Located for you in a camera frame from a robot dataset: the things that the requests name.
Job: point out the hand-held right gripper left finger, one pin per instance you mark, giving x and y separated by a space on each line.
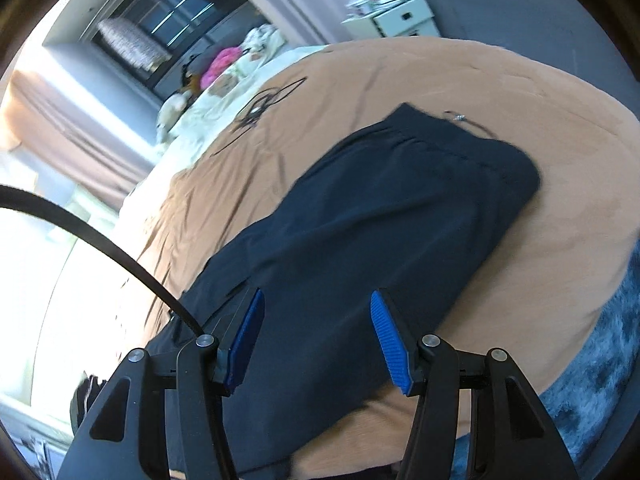
245 335

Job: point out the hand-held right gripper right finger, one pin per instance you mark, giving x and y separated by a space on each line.
392 345

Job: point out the black pants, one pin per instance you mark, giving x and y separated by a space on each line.
375 220

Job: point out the stack of folded black clothes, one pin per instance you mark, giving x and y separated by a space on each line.
87 402

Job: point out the grey fuzzy rug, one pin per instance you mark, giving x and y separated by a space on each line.
600 360

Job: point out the cream bed sheet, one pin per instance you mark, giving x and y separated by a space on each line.
200 125

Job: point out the grey stuffed toy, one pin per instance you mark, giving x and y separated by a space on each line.
170 110

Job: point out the black stuffed toy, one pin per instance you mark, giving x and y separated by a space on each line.
192 80

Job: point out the pink plush toy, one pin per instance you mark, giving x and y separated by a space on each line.
220 65

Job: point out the bed with orange blanket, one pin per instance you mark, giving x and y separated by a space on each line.
550 110

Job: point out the pile of plush toys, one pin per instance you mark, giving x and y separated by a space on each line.
260 45

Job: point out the floral hanging garment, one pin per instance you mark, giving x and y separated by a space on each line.
132 45

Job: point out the small white cabinet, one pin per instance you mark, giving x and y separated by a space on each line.
400 20

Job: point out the dark window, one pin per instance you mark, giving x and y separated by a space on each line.
185 10

